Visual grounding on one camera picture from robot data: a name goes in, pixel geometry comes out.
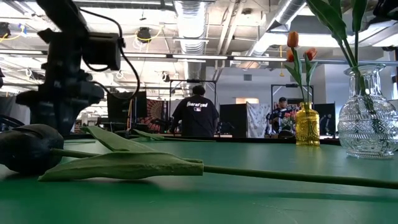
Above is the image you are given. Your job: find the yellow glass vase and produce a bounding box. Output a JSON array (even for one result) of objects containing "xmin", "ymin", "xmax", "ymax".
[{"xmin": 294, "ymin": 101, "xmax": 321, "ymax": 147}]

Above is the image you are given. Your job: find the seated person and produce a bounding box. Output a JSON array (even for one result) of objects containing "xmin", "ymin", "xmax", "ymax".
[{"xmin": 269, "ymin": 96, "xmax": 296, "ymax": 134}]

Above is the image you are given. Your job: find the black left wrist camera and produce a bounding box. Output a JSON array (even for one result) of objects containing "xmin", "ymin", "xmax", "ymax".
[{"xmin": 82, "ymin": 32, "xmax": 123, "ymax": 72}]

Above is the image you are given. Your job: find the black artificial tulip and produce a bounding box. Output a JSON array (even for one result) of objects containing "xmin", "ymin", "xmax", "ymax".
[{"xmin": 0, "ymin": 123, "xmax": 398, "ymax": 190}]

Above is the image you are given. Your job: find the white patterned cloth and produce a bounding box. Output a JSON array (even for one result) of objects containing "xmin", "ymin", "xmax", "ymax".
[{"xmin": 247, "ymin": 102, "xmax": 271, "ymax": 138}]

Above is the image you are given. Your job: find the silver ventilation duct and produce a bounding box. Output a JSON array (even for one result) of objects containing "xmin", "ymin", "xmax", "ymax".
[
  {"xmin": 174, "ymin": 0, "xmax": 208, "ymax": 94},
  {"xmin": 239, "ymin": 0, "xmax": 307, "ymax": 69}
]

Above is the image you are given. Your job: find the long LED light bar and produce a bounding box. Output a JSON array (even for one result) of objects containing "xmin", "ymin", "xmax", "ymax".
[{"xmin": 0, "ymin": 49, "xmax": 398, "ymax": 66}]

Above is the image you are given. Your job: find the black ceiling spotlight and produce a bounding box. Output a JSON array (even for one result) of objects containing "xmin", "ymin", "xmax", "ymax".
[{"xmin": 136, "ymin": 27, "xmax": 152, "ymax": 43}]

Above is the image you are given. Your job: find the mandala tapestry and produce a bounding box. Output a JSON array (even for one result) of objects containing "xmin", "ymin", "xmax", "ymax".
[{"xmin": 136, "ymin": 98, "xmax": 169, "ymax": 131}]

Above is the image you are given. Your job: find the clear cut-glass vase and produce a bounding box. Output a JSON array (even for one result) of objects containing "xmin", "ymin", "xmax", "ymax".
[{"xmin": 337, "ymin": 63, "xmax": 398, "ymax": 160}]

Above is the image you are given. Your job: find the black partition panel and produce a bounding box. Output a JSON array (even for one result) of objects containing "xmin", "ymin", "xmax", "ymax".
[
  {"xmin": 313, "ymin": 103, "xmax": 336, "ymax": 136},
  {"xmin": 219, "ymin": 103, "xmax": 249, "ymax": 138}
]

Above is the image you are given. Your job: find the standing person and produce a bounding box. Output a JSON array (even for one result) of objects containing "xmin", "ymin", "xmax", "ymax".
[{"xmin": 169, "ymin": 85, "xmax": 220, "ymax": 138}]

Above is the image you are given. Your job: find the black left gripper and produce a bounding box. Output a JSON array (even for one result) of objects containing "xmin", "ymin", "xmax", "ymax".
[{"xmin": 39, "ymin": 29, "xmax": 90, "ymax": 83}]

